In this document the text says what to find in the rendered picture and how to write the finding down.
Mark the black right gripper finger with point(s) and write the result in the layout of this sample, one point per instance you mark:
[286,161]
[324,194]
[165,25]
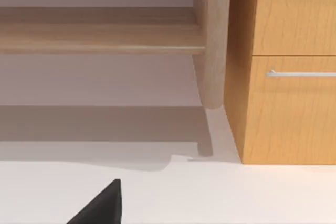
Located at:
[107,205]

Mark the pale wooden open shelf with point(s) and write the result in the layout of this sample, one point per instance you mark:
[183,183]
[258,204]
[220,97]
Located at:
[131,40]

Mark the orange wooden cupboard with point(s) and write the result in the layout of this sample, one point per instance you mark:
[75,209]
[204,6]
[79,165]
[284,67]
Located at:
[244,103]

